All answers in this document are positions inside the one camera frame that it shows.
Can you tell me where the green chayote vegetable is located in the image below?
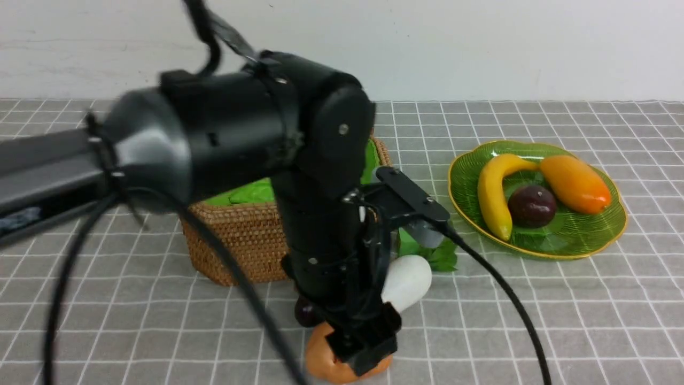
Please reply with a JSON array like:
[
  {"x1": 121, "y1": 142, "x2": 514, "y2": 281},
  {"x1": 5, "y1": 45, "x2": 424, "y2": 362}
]
[{"x1": 204, "y1": 178, "x2": 275, "y2": 206}]

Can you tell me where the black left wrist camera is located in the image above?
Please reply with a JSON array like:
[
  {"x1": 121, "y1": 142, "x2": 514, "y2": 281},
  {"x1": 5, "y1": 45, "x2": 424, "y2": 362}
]
[{"x1": 361, "y1": 166, "x2": 451, "y2": 249}]

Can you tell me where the orange mango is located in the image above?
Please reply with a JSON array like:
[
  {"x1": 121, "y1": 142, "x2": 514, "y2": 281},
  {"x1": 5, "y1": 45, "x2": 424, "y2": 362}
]
[{"x1": 539, "y1": 155, "x2": 612, "y2": 215}]

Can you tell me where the dark purple plum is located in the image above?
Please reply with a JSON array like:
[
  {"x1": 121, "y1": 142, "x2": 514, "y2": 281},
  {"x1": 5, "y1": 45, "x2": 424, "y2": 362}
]
[{"x1": 508, "y1": 184, "x2": 557, "y2": 228}]

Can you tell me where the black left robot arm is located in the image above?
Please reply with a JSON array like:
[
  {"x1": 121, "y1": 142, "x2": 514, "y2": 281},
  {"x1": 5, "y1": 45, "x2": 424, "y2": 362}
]
[{"x1": 2, "y1": 51, "x2": 408, "y2": 384}]

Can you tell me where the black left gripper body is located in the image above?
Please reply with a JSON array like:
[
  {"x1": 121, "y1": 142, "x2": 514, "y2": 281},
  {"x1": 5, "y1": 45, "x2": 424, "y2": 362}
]
[{"x1": 299, "y1": 251, "x2": 402, "y2": 377}]

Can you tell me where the black cable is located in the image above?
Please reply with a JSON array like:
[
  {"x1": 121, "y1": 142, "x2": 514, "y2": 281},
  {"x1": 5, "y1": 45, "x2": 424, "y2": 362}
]
[{"x1": 42, "y1": 0, "x2": 553, "y2": 385}]

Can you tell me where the green foam cube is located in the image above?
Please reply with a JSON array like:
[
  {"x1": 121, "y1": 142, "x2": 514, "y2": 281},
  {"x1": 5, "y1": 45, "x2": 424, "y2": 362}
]
[{"x1": 398, "y1": 229, "x2": 422, "y2": 257}]

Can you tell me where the brown potato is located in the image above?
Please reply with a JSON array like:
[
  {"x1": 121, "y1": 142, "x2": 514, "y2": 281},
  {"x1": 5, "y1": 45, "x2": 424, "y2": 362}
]
[{"x1": 305, "y1": 322, "x2": 394, "y2": 384}]

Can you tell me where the dark purple eggplant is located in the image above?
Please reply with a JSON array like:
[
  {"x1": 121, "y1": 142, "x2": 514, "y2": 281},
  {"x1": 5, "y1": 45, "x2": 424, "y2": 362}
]
[{"x1": 294, "y1": 296, "x2": 323, "y2": 327}]

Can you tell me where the yellow banana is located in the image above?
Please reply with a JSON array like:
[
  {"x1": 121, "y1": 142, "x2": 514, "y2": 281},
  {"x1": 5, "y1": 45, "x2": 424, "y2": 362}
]
[{"x1": 477, "y1": 153, "x2": 538, "y2": 243}]

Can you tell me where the grey checked tablecloth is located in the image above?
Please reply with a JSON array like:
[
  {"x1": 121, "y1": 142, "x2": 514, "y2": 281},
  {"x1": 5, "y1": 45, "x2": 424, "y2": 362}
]
[{"x1": 0, "y1": 98, "x2": 684, "y2": 385}]

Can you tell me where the green glass leaf plate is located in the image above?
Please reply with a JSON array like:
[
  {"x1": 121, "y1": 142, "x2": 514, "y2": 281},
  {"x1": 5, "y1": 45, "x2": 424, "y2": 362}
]
[{"x1": 448, "y1": 141, "x2": 628, "y2": 260}]

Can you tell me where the white radish with leaves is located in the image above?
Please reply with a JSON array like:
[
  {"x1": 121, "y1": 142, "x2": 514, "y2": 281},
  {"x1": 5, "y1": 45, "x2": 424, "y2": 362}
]
[{"x1": 382, "y1": 239, "x2": 458, "y2": 313}]

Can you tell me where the woven wicker basket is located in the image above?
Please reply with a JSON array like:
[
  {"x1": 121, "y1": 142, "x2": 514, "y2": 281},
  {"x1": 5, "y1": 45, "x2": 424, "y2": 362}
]
[{"x1": 181, "y1": 137, "x2": 392, "y2": 287}]

